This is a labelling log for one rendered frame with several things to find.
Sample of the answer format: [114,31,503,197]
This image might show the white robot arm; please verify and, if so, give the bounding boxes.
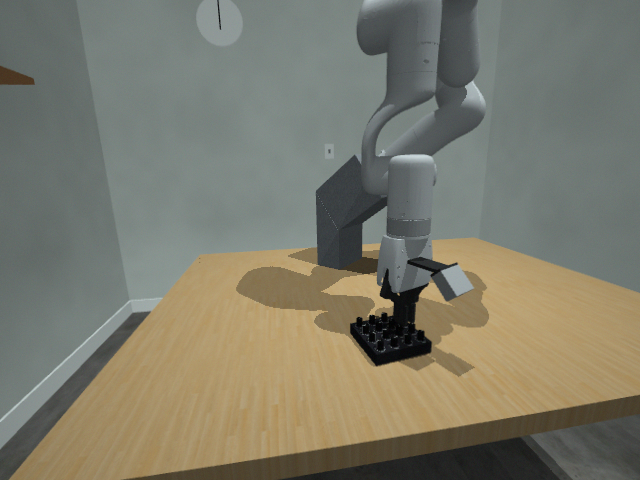
[356,0,486,302]

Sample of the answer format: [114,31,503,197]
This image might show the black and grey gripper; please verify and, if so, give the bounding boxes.
[377,231,433,326]

